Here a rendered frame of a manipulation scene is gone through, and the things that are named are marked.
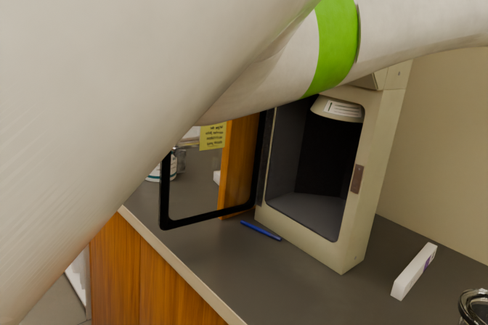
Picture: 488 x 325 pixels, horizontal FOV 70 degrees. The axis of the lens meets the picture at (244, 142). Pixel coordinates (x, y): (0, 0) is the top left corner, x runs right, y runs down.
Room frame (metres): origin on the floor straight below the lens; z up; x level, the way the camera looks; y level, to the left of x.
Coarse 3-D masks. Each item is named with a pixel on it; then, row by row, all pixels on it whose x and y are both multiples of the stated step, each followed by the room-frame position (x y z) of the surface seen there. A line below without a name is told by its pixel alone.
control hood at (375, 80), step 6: (378, 72) 0.72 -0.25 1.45; (384, 72) 0.73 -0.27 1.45; (360, 78) 0.74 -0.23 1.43; (366, 78) 0.73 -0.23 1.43; (372, 78) 0.71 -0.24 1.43; (378, 78) 0.72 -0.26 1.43; (384, 78) 0.74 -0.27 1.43; (354, 84) 0.76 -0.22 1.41; (360, 84) 0.75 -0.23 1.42; (366, 84) 0.74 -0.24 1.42; (372, 84) 0.73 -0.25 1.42; (378, 84) 0.73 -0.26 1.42; (378, 90) 0.74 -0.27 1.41
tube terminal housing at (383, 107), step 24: (408, 72) 0.82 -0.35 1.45; (336, 96) 0.82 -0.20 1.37; (360, 96) 0.78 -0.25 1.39; (384, 96) 0.75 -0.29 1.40; (384, 120) 0.77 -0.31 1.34; (360, 144) 0.76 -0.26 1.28; (384, 144) 0.79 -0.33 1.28; (384, 168) 0.81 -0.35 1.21; (264, 192) 0.95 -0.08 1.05; (360, 192) 0.75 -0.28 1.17; (264, 216) 0.94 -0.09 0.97; (360, 216) 0.77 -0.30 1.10; (288, 240) 0.87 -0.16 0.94; (312, 240) 0.82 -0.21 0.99; (360, 240) 0.79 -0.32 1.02; (336, 264) 0.76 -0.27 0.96
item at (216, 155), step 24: (240, 120) 0.90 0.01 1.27; (192, 144) 0.82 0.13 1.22; (216, 144) 0.86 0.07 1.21; (240, 144) 0.91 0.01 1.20; (192, 168) 0.82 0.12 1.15; (216, 168) 0.86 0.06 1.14; (240, 168) 0.91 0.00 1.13; (192, 192) 0.82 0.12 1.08; (216, 192) 0.87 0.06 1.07; (240, 192) 0.92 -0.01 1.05
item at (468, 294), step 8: (464, 296) 0.43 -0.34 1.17; (472, 296) 0.43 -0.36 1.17; (480, 296) 0.44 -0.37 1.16; (464, 304) 0.41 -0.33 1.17; (472, 304) 0.43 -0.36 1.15; (480, 304) 0.44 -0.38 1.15; (464, 312) 0.40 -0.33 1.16; (472, 312) 0.40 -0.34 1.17; (480, 312) 0.44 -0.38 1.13; (464, 320) 0.39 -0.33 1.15; (472, 320) 0.38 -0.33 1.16; (480, 320) 0.38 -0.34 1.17
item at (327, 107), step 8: (320, 96) 0.90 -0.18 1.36; (328, 96) 0.88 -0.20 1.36; (320, 104) 0.88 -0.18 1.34; (328, 104) 0.86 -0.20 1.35; (336, 104) 0.85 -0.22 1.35; (344, 104) 0.84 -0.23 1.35; (352, 104) 0.84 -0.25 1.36; (360, 104) 0.85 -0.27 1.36; (320, 112) 0.87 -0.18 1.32; (328, 112) 0.85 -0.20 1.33; (336, 112) 0.84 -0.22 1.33; (344, 112) 0.84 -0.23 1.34; (352, 112) 0.83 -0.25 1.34; (360, 112) 0.84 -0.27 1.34; (344, 120) 0.83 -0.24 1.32; (352, 120) 0.83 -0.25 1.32; (360, 120) 0.83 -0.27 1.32
